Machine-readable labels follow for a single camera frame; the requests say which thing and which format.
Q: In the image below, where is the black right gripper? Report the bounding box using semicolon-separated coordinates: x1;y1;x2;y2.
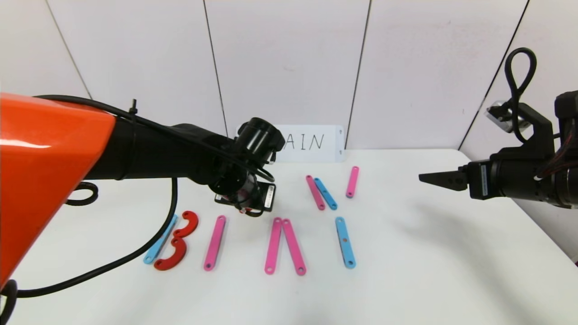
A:
418;157;553;203

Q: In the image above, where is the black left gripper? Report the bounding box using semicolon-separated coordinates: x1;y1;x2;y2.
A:
214;171;276;217

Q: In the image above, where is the pink bar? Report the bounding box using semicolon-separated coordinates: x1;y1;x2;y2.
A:
203;215;226;272
305;175;326;211
282;218;307;276
345;166;360;199
265;217;283;275

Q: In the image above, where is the white BRAIN word card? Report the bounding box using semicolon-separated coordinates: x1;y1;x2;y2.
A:
273;125;345;163

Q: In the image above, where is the large red curved piece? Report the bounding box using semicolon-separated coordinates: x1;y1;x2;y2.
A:
153;237;187;271
174;210;200;238

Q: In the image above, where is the light blue flat bar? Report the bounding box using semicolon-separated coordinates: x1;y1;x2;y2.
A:
143;214;179;265
335;217;357;269
313;177;338;211

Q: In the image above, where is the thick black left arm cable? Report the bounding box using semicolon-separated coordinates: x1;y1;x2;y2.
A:
0;177;179;325

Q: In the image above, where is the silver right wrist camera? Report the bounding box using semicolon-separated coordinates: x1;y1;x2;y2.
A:
485;100;531;132

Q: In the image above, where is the black right camera bracket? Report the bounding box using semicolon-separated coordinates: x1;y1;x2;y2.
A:
517;103;555;158

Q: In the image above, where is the looped black right arm cable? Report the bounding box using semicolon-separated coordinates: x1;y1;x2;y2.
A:
504;47;538;144

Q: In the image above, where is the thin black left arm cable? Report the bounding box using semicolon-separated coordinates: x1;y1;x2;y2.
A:
34;95;275;182

